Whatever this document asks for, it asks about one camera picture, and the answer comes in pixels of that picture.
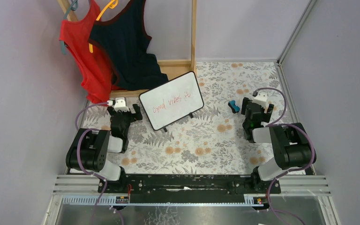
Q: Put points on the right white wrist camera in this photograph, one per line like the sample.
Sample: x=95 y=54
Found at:
x=260 y=98

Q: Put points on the wooden clothes rack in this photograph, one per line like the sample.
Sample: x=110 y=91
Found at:
x=173 y=68

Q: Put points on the navy tank top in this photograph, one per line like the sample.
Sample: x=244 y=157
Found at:
x=124 y=41

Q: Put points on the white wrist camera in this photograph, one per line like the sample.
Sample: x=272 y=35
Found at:
x=118 y=104
x=260 y=98

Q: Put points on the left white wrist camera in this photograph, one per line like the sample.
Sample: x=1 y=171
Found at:
x=118 y=104

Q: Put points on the floral table mat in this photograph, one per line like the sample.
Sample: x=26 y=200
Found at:
x=212 y=141

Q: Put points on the black mounting base plate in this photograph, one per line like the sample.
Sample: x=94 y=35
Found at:
x=180 y=188

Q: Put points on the blue whiteboard eraser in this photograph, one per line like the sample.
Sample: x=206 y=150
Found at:
x=234 y=108

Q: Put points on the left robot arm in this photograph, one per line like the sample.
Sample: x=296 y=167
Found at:
x=89 y=149

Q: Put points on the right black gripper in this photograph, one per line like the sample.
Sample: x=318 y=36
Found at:
x=256 y=107

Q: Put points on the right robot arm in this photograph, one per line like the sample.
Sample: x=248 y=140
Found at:
x=290 y=145

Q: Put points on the aluminium rail frame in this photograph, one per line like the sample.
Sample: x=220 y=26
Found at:
x=303 y=200

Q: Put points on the red tank top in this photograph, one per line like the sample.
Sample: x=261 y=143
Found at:
x=94 y=66

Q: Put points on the small white whiteboard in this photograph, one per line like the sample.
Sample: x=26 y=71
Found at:
x=172 y=101

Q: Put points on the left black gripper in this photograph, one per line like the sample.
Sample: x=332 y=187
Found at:
x=123 y=114

